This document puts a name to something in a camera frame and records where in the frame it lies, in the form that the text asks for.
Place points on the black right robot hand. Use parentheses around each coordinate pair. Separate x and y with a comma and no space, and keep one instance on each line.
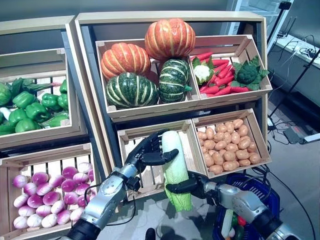
(180,187)

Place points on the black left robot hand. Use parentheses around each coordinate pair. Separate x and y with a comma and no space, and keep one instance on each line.
(152,157)

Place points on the pale green napa cabbage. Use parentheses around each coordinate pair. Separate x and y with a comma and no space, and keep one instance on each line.
(172,142)
(227,222)

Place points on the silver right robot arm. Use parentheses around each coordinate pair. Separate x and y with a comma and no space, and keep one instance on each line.
(245,202)

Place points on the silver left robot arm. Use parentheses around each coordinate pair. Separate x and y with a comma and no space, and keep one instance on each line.
(107,200)

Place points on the blue plastic shopping basket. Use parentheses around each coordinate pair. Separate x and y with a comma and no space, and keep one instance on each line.
(217,225)

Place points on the wooden slat crate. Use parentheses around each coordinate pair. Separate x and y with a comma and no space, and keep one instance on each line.
(240,171)
(37,155)
(150,111)
(32,57)
(225,42)
(150,185)

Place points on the purple white turnip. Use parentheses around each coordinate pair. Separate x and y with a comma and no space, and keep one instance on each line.
(40,178)
(20,181)
(80,178)
(20,222)
(68,185)
(35,200)
(63,216)
(85,167)
(57,180)
(58,207)
(69,172)
(82,188)
(26,210)
(49,220)
(43,188)
(34,220)
(71,197)
(82,200)
(51,198)
(90,175)
(21,200)
(76,214)
(43,210)
(30,188)

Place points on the wide green striped pumpkin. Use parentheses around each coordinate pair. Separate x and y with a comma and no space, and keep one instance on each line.
(131,91)

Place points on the red bell pepper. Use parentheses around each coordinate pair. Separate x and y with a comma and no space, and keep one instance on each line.
(241,221)

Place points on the green striped pumpkin with stem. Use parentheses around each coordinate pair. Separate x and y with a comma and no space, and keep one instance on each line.
(173,80)

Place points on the red carrot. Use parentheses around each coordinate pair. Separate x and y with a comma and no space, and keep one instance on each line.
(212,79)
(221,68)
(240,89)
(210,90)
(202,56)
(226,72)
(225,80)
(223,91)
(220,62)

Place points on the white cauliflower with leaves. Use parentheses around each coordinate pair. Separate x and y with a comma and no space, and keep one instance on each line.
(202,71)

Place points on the large orange striped pumpkin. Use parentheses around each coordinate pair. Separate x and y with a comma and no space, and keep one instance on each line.
(170,40)

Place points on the black power adapter box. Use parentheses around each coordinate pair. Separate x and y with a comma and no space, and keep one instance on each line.
(293,136)

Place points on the dark green broccoli head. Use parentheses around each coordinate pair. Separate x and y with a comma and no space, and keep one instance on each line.
(247,73)

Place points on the white power strip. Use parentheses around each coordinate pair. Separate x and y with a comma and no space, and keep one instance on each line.
(312,138)

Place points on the wooden display shelf dark panels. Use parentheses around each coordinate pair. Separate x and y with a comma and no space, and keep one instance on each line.
(162,15)
(37,23)

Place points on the dark leafy greens bunch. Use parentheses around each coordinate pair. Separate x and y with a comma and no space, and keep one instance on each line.
(22,85)

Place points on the white radish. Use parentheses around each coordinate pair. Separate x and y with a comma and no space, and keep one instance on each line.
(5,112)

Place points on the grey side counter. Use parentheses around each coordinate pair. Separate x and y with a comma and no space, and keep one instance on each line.
(287,47)

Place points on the black router with antennas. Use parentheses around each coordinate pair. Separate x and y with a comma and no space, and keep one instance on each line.
(285,34)

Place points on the black tripod stand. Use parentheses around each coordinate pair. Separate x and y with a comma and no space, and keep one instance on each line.
(284,5)

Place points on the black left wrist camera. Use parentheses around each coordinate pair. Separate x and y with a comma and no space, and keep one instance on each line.
(133,183)

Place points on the white wall plug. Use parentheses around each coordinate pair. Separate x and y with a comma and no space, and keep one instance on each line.
(270,122)

